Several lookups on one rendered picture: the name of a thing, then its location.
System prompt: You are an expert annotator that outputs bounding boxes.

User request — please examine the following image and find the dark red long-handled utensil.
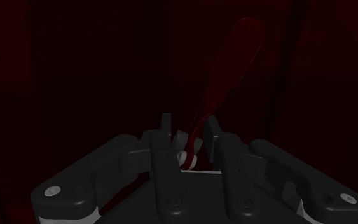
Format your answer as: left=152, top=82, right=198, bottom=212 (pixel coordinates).
left=172, top=17, right=266, bottom=171

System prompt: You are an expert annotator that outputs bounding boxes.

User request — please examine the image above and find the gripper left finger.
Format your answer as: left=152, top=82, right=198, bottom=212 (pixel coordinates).
left=31, top=113, right=192, bottom=224

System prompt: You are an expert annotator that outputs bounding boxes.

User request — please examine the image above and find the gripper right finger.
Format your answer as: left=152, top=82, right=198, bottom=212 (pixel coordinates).
left=202, top=115, right=358, bottom=224

